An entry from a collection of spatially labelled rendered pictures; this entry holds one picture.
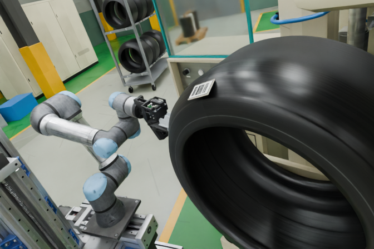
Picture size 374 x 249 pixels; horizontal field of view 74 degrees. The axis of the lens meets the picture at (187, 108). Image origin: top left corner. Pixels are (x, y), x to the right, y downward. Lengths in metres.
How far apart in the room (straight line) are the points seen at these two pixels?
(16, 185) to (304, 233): 0.99
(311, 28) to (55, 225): 1.18
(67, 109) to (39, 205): 0.41
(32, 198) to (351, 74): 1.09
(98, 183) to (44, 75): 5.09
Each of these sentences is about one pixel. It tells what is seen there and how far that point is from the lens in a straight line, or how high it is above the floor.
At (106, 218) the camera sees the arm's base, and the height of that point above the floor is 0.77.
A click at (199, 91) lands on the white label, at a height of 1.46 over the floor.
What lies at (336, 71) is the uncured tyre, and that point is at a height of 1.46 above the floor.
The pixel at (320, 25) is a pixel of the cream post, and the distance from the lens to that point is 0.78.
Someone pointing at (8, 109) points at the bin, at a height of 0.27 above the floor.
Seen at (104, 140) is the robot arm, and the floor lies 1.23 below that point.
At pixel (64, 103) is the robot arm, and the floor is 1.30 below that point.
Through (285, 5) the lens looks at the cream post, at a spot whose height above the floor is 1.53.
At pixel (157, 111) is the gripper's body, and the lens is 0.84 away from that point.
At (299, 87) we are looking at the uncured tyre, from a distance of 0.43.
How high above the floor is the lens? 1.66
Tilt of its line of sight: 27 degrees down
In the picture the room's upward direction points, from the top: 16 degrees counter-clockwise
